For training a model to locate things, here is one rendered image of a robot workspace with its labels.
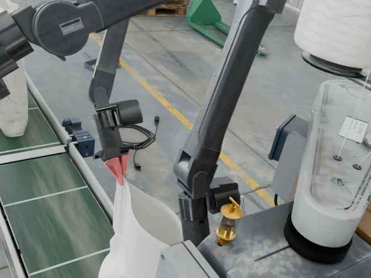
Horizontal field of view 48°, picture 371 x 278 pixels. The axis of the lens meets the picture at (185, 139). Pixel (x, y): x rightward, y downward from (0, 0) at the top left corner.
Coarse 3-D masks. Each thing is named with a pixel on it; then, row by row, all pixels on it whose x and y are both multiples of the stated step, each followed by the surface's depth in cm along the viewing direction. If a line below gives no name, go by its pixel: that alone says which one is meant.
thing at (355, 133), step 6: (348, 120) 76; (354, 120) 76; (360, 120) 77; (342, 126) 73; (348, 126) 74; (354, 126) 74; (360, 126) 74; (366, 126) 75; (342, 132) 71; (348, 132) 72; (354, 132) 72; (360, 132) 72; (354, 138) 70; (360, 138) 70
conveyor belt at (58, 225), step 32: (32, 160) 220; (64, 160) 224; (0, 192) 196; (32, 192) 199; (64, 192) 202; (32, 224) 182; (64, 224) 185; (96, 224) 188; (32, 256) 167; (64, 256) 170; (96, 256) 172
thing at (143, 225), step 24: (120, 192) 115; (144, 192) 107; (120, 216) 118; (144, 216) 111; (168, 216) 105; (120, 240) 119; (144, 240) 97; (168, 240) 108; (120, 264) 114; (144, 264) 101
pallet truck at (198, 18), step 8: (200, 0) 587; (208, 0) 590; (192, 8) 588; (200, 8) 587; (208, 8) 594; (192, 16) 583; (200, 16) 590; (208, 16) 597; (216, 16) 605; (192, 24) 581; (200, 24) 581; (208, 24) 602; (216, 24) 597; (224, 24) 600; (200, 32) 568; (208, 32) 557; (216, 32) 563; (216, 40) 542; (224, 40) 537; (264, 48) 540
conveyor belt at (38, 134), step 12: (36, 108) 265; (36, 120) 253; (0, 132) 236; (24, 132) 240; (36, 132) 242; (48, 132) 244; (0, 144) 227; (12, 144) 229; (24, 144) 230; (36, 144) 232; (48, 144) 234; (60, 144) 236
